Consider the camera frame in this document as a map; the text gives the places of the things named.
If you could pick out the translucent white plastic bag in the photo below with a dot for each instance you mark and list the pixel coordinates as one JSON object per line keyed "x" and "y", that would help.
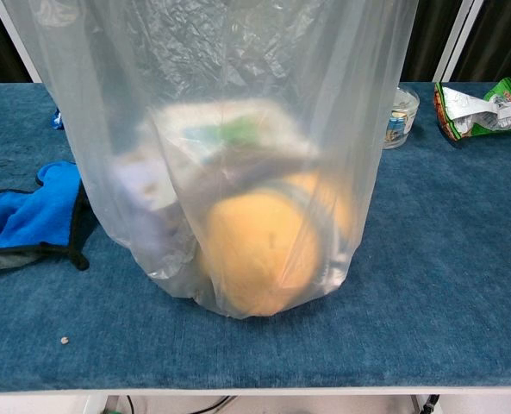
{"x": 281, "y": 64}

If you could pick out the green snack packet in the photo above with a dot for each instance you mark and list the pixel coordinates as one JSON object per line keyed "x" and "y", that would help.
{"x": 466, "y": 112}

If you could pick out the round yellow bread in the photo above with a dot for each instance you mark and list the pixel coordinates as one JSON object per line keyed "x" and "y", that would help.
{"x": 255, "y": 254}
{"x": 328, "y": 202}

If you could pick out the white packet with teal print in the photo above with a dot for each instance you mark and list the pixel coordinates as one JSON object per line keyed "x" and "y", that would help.
{"x": 246, "y": 125}

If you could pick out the pale purple packet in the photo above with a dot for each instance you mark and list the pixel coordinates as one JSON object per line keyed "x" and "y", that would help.
{"x": 138, "y": 194}

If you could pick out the clear plastic cup with candies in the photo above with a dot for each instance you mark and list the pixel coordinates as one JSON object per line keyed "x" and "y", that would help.
{"x": 403, "y": 116}

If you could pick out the blue table cover cloth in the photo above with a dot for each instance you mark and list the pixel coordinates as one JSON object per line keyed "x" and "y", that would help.
{"x": 431, "y": 259}

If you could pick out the small blue wrapper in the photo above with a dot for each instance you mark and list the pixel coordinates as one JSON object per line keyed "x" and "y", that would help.
{"x": 57, "y": 121}

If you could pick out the small pale crumb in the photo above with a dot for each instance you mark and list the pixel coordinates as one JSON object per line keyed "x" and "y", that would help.
{"x": 64, "y": 340}

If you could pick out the blue cloth with black trim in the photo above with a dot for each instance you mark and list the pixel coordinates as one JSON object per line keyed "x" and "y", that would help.
{"x": 22, "y": 215}

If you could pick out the grey cloth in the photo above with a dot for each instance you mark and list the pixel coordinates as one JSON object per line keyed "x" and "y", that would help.
{"x": 1, "y": 262}

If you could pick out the white frame post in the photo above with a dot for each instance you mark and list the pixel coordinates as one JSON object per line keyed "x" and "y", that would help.
{"x": 457, "y": 43}
{"x": 20, "y": 47}

